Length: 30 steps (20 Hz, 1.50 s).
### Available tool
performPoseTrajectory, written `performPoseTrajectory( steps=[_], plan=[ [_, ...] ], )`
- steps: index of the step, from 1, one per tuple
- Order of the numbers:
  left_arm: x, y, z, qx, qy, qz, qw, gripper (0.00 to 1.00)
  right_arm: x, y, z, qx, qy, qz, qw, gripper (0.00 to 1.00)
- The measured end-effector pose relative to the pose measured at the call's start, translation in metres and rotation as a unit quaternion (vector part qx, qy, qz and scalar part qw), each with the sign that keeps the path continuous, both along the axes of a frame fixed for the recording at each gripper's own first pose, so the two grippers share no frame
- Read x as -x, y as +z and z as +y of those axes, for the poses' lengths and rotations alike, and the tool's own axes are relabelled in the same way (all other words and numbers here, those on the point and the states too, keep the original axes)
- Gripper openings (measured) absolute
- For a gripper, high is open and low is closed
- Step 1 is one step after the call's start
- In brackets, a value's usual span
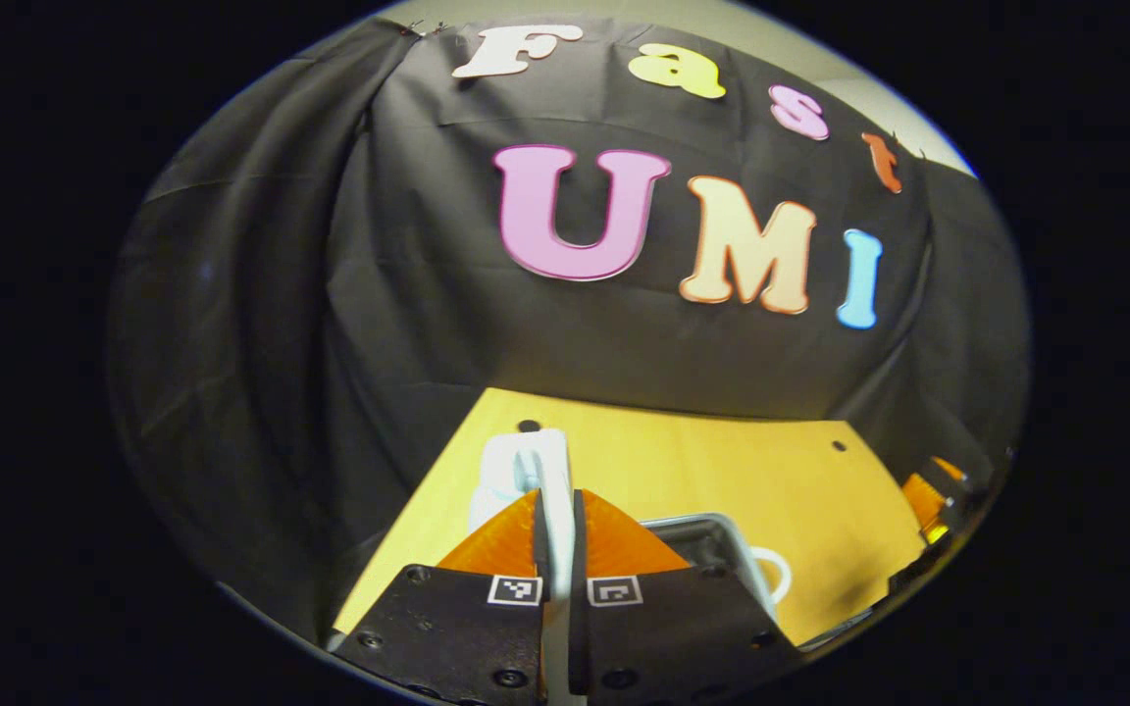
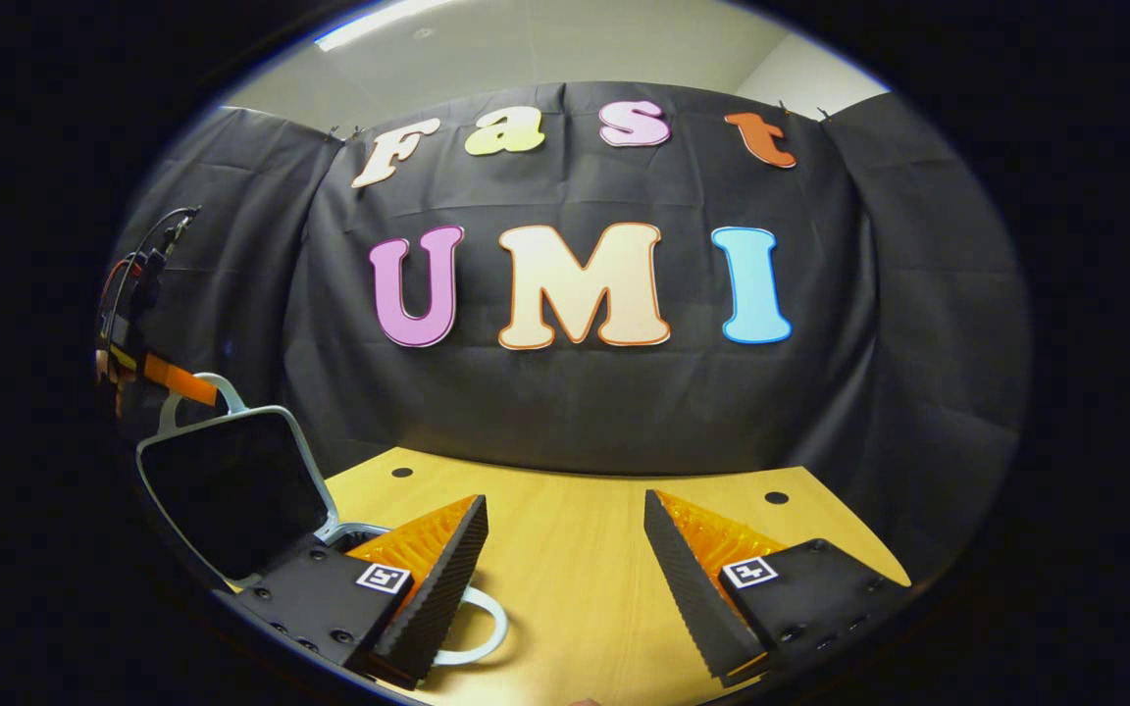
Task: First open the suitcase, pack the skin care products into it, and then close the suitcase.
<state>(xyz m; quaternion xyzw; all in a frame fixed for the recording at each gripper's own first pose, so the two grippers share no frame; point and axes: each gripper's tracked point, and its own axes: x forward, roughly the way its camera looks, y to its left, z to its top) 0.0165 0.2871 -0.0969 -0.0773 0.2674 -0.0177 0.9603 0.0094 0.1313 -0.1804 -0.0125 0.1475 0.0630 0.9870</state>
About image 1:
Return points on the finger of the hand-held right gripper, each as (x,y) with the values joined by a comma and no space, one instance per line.
(923,505)
(950,468)

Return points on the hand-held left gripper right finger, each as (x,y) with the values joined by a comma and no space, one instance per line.
(580,539)

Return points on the black backdrop cloth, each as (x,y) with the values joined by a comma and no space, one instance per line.
(408,324)

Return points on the pale blue suitcase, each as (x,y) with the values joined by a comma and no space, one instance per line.
(516,471)

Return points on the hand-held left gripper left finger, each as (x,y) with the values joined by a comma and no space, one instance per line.
(540,539)

